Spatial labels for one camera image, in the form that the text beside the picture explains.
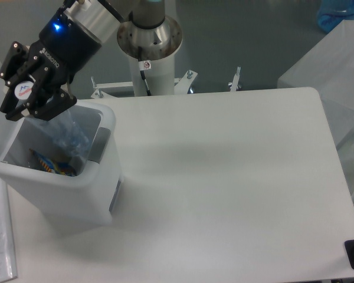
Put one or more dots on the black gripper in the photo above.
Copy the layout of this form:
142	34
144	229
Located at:
64	47

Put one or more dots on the translucent plastic box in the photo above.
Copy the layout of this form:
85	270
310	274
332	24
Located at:
329	68

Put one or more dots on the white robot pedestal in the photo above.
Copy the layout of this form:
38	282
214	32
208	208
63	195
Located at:
153	77

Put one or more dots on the crushed clear plastic bottle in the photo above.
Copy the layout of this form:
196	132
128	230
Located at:
64	132

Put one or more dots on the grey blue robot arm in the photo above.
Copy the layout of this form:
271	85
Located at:
142	28

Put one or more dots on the blue plastic bag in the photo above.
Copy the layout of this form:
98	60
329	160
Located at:
332	13

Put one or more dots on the white paper notebook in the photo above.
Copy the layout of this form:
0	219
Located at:
8	263

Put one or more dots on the white trash can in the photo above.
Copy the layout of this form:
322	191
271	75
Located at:
90	195

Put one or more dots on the colourful snack wrapper in bin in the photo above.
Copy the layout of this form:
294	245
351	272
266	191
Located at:
52	166

